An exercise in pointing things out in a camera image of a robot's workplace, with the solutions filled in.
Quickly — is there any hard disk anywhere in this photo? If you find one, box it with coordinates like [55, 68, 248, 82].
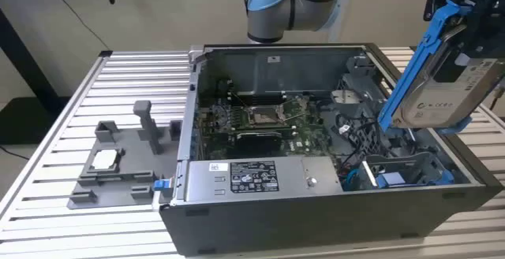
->
[377, 0, 505, 137]

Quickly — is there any grey metal disk bay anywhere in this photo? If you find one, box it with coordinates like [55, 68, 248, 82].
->
[362, 149, 470, 190]

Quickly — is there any blue disk carrier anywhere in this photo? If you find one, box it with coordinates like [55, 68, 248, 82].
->
[377, 172, 406, 187]

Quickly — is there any green motherboard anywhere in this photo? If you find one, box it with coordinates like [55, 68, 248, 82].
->
[196, 92, 345, 161]

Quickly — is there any CPU socket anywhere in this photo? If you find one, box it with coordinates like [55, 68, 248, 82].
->
[244, 105, 287, 128]

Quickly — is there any RAM stick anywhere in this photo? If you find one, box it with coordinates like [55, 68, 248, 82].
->
[234, 129, 286, 154]

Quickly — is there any silver power supply unit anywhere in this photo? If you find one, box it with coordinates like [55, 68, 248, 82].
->
[184, 156, 342, 202]

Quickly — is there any black open PC case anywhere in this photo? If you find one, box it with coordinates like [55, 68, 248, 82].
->
[158, 42, 505, 257]

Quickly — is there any grey parts rack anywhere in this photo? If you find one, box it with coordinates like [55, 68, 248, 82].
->
[67, 100, 183, 211]

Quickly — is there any blue plastic latch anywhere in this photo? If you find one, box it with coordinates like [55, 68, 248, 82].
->
[151, 179, 175, 190]

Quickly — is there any silver CPU chip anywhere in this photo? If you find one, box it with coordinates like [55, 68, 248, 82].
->
[91, 149, 119, 170]

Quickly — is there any black desk stand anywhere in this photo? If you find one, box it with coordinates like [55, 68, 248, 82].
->
[0, 7, 67, 146]

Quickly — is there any blue disk wire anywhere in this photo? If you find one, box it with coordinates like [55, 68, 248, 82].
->
[343, 166, 359, 191]

